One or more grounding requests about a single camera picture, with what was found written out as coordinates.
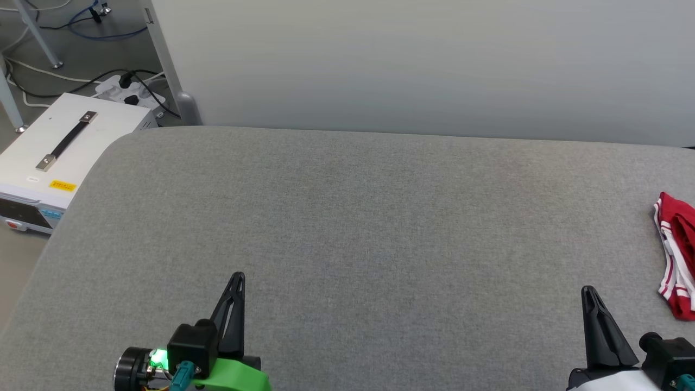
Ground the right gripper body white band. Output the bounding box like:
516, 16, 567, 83
567, 365, 660, 391

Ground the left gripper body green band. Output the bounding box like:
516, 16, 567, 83
114, 346, 272, 391

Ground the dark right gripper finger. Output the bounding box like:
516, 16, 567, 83
591, 288, 640, 368
581, 286, 611, 370

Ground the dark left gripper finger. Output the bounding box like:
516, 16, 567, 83
211, 273, 237, 354
222, 272, 246, 359

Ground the red and white shirt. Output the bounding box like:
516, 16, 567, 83
653, 192, 695, 321

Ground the white equipment box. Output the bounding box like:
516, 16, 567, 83
0, 92, 159, 235

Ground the white power strip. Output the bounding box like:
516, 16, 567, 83
95, 73, 170, 119

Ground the thin grey metal leg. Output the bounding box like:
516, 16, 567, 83
11, 0, 64, 69
0, 54, 28, 133

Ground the teal left camera connector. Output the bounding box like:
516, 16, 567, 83
169, 361, 196, 391

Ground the black strap handle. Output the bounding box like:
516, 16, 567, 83
36, 111, 98, 172

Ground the grey metal post with foot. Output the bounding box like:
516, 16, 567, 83
142, 0, 203, 127

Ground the black floor cable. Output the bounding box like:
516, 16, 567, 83
3, 54, 182, 119

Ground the white floor cable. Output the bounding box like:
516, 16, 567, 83
0, 54, 166, 108

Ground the blue floor cable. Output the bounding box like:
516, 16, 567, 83
68, 0, 150, 42

